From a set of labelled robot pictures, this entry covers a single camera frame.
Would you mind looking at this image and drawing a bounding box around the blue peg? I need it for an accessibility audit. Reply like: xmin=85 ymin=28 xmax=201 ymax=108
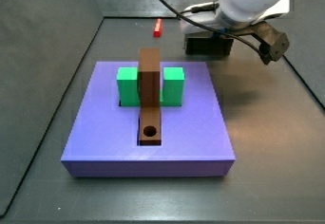
xmin=212 ymin=32 xmax=223 ymax=38

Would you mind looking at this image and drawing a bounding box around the black cable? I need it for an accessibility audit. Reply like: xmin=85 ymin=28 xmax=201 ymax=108
xmin=141 ymin=0 xmax=265 ymax=56

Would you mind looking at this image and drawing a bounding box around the green U-shaped block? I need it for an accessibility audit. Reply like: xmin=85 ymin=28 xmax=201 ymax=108
xmin=116 ymin=67 xmax=186 ymax=106

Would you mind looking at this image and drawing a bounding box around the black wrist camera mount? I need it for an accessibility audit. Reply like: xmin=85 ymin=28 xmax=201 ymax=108
xmin=232 ymin=21 xmax=289 ymax=65

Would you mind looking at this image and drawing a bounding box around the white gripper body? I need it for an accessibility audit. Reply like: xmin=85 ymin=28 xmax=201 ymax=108
xmin=181 ymin=2 xmax=239 ymax=31

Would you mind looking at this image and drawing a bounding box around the red peg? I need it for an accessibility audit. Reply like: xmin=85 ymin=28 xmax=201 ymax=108
xmin=153 ymin=18 xmax=164 ymax=37

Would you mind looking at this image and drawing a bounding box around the black angled fixture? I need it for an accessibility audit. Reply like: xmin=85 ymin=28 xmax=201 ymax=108
xmin=185 ymin=37 xmax=235 ymax=57

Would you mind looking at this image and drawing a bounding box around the brown L-shaped holed bracket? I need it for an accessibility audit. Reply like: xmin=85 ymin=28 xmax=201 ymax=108
xmin=138 ymin=48 xmax=162 ymax=146

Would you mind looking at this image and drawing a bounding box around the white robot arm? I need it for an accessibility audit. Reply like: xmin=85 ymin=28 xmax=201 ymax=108
xmin=185 ymin=0 xmax=288 ymax=30

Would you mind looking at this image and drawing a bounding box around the purple base block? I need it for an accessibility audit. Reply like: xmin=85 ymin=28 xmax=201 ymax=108
xmin=62 ymin=62 xmax=236 ymax=177

